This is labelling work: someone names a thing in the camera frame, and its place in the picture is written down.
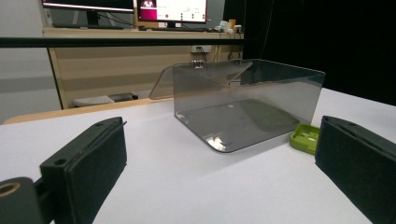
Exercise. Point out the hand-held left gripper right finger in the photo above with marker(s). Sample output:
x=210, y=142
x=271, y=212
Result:
x=358, y=161

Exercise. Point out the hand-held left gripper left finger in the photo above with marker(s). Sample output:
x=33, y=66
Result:
x=84, y=168

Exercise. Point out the green plastic case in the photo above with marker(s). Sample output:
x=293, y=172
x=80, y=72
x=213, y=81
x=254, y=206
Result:
x=299, y=143

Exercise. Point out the clear grey plastic box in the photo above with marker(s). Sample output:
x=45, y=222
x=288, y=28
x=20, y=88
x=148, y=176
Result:
x=236, y=93

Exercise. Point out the wooden table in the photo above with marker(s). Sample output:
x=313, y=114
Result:
x=62, y=112

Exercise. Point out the white flat device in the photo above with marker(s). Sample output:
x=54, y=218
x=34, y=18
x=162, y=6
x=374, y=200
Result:
x=91, y=101

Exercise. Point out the dark flat device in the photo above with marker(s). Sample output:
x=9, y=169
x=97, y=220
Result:
x=124, y=96

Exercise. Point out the light wooden desk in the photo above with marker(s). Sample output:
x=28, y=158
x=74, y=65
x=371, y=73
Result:
x=109, y=71

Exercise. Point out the white table board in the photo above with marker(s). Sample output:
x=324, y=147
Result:
x=186, y=186

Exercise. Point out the white partition panel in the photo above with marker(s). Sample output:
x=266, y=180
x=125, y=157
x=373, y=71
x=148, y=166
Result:
x=25, y=68

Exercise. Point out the black curtain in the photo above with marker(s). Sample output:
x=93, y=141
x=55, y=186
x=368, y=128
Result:
x=327, y=37

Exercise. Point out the black keyboard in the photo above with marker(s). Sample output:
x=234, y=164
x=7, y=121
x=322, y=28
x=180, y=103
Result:
x=179, y=29
x=87, y=26

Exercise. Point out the dark computer monitor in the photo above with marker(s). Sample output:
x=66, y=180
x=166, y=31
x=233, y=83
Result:
x=87, y=4

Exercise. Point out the white power socket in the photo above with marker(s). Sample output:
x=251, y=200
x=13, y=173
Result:
x=200, y=48

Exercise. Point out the lit computer monitor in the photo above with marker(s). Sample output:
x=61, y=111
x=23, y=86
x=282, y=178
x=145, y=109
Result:
x=174, y=9

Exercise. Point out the orange cup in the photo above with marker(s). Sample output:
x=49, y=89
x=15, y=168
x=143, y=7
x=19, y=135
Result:
x=232, y=22

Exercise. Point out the white bottle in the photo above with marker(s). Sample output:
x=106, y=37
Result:
x=224, y=26

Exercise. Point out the black horizontal frame bar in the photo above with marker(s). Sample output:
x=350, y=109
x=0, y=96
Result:
x=93, y=42

